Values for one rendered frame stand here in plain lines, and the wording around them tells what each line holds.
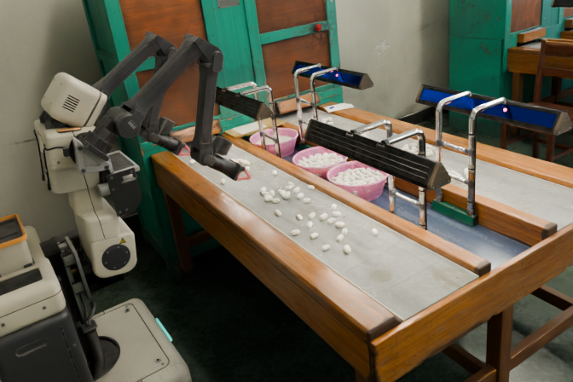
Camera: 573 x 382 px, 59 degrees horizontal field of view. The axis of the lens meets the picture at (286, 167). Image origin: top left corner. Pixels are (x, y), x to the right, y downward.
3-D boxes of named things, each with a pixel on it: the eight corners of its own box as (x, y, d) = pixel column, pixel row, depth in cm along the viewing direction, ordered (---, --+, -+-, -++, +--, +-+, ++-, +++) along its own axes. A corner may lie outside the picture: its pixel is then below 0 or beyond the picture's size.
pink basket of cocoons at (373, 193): (354, 212, 208) (352, 191, 204) (316, 192, 229) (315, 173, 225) (402, 192, 219) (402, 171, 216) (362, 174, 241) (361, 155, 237)
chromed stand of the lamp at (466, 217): (472, 227, 187) (476, 110, 169) (431, 209, 203) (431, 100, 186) (506, 210, 195) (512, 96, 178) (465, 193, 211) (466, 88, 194)
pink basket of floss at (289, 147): (292, 161, 267) (290, 144, 263) (245, 161, 275) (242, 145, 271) (304, 142, 290) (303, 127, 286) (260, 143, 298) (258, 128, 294)
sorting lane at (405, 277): (403, 327, 137) (403, 320, 136) (171, 156, 283) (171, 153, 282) (479, 282, 150) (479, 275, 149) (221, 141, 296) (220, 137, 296)
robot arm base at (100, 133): (76, 138, 165) (84, 147, 155) (92, 118, 166) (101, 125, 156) (97, 153, 170) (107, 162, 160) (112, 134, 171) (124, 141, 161)
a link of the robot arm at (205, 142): (195, 45, 179) (212, 51, 172) (209, 45, 183) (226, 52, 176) (187, 159, 195) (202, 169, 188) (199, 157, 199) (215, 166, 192)
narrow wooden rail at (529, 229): (545, 258, 167) (547, 229, 163) (270, 136, 313) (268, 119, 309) (555, 252, 170) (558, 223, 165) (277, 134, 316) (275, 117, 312)
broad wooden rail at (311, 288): (372, 387, 137) (367, 332, 130) (157, 185, 283) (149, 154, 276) (405, 366, 142) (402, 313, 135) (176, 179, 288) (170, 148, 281)
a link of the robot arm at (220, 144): (188, 153, 194) (201, 162, 188) (203, 127, 194) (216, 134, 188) (211, 163, 203) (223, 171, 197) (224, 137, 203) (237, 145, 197)
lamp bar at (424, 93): (558, 136, 162) (559, 114, 159) (414, 102, 212) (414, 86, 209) (572, 129, 165) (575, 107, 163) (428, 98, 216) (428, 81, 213)
